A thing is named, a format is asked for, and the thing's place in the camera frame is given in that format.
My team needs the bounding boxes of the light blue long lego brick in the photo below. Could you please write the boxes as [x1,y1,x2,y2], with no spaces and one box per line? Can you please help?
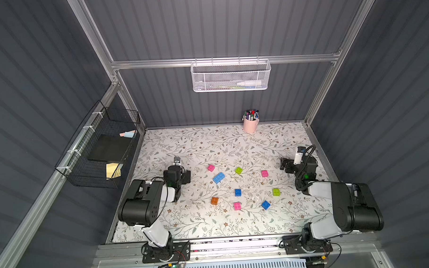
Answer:
[212,172,225,184]

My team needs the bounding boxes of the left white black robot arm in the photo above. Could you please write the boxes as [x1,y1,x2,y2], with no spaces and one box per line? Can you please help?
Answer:
[117,164,191,249]

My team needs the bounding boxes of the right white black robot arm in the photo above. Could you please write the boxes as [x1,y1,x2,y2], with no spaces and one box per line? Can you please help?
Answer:
[280,145,384,252]

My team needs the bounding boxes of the orange lego brick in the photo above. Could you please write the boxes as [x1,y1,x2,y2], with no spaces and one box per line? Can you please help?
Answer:
[211,197,219,206]

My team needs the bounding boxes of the yellow sticky notes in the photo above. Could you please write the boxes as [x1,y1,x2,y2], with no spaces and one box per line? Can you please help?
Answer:
[106,163,123,180]

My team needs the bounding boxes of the pastel sticky note pad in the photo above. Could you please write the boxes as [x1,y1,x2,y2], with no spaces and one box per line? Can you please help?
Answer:
[119,130,136,138]

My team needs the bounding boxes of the floral table mat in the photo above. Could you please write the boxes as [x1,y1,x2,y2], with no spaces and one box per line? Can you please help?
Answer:
[133,123,332,239]

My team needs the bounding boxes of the pink pen cup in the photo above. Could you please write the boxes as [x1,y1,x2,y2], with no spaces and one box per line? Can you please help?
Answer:
[243,118,260,134]

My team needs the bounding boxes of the black notebook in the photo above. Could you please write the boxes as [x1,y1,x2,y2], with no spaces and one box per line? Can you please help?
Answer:
[88,134,132,163]

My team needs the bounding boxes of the markers in cup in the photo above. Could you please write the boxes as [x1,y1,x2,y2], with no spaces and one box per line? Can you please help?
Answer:
[242,109,260,121]

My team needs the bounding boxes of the white bottle in basket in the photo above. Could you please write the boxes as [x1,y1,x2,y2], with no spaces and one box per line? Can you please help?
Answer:
[237,80,262,88]

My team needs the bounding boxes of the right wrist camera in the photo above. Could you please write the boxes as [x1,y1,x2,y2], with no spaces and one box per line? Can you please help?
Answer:
[293,146,306,165]

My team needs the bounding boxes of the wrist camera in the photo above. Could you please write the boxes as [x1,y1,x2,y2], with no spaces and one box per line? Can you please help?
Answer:
[293,146,306,165]
[174,156,182,166]

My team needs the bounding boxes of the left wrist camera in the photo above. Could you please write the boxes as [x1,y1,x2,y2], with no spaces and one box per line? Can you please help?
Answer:
[174,156,182,166]

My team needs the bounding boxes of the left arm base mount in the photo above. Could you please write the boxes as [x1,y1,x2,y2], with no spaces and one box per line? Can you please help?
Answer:
[141,241,191,264]

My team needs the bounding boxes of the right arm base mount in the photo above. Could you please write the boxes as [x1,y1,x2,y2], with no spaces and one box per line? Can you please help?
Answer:
[278,234,333,255]

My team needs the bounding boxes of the black wire wall basket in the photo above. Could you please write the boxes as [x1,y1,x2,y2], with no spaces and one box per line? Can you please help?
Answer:
[55,101,141,189]

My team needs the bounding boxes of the aluminium rail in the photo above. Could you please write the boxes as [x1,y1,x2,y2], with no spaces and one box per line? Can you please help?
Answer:
[92,232,382,268]

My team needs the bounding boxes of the white wire mesh basket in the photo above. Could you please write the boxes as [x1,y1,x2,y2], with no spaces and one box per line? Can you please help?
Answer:
[190,58,271,93]

